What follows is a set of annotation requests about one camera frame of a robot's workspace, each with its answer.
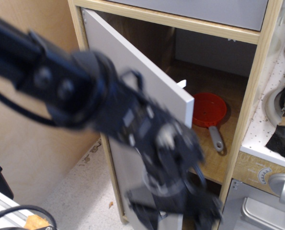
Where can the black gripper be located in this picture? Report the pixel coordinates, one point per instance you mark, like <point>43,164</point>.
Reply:
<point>192,200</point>

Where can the silver fridge door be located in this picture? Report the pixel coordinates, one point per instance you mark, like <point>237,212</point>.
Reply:
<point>125,162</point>

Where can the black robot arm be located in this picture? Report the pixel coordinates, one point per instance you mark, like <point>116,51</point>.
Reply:
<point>83,89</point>

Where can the silver oven door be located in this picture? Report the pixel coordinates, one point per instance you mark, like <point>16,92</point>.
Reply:
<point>232,218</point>

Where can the silver oven knob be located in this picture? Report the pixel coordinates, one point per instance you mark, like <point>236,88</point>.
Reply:
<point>277,185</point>

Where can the red toy pan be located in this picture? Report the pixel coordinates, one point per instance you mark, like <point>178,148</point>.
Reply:
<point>209,110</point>

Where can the white speckled stove top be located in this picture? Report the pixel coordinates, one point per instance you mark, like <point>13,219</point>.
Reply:
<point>261,128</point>

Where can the orange tape piece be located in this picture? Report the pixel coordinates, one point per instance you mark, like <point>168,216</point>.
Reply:
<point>34,222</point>

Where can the wooden toy kitchen cabinet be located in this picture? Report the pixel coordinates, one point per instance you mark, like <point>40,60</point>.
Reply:
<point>201,56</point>

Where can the silver freezer door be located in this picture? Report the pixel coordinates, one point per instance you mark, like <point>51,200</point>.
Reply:
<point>248,14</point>

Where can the aluminium rail frame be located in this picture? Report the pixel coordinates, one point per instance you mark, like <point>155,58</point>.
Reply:
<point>14,219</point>

